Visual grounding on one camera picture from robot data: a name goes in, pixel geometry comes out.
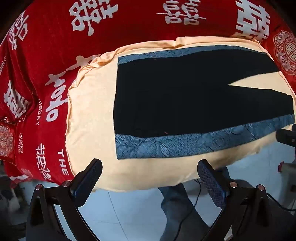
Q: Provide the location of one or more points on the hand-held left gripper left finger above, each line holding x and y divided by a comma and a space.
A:
89, 179

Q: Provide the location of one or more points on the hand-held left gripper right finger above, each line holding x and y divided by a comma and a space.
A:
211, 183

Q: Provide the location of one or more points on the black pants with blue-grey stripes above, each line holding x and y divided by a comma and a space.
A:
173, 97

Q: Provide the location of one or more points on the grey object with red part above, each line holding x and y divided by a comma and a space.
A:
289, 171

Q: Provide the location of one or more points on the person's leg in jeans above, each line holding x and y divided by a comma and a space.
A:
178, 208

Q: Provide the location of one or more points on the cream cloth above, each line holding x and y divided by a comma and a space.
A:
92, 115

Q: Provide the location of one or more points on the red printed blanket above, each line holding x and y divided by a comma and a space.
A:
46, 46

